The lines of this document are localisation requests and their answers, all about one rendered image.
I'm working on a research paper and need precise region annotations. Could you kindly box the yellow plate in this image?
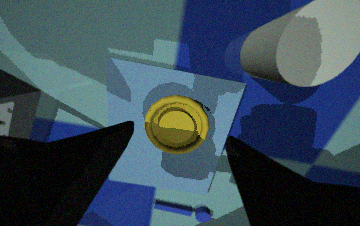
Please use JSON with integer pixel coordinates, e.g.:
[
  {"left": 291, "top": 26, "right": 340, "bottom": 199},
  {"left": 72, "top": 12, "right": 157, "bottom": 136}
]
[{"left": 144, "top": 95, "right": 209, "bottom": 154}]

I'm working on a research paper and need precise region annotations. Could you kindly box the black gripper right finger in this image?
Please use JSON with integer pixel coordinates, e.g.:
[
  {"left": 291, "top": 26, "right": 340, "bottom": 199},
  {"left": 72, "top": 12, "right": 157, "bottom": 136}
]
[{"left": 225, "top": 136, "right": 360, "bottom": 226}]

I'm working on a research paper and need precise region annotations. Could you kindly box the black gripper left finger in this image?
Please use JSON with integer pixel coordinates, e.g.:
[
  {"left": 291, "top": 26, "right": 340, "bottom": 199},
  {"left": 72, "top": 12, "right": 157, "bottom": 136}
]
[{"left": 0, "top": 121, "right": 134, "bottom": 226}]

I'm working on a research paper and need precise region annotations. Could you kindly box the grey dish rack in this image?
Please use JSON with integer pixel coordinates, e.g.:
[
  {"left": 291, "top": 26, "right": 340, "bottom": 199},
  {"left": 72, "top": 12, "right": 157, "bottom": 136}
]
[{"left": 0, "top": 69, "right": 41, "bottom": 139}]

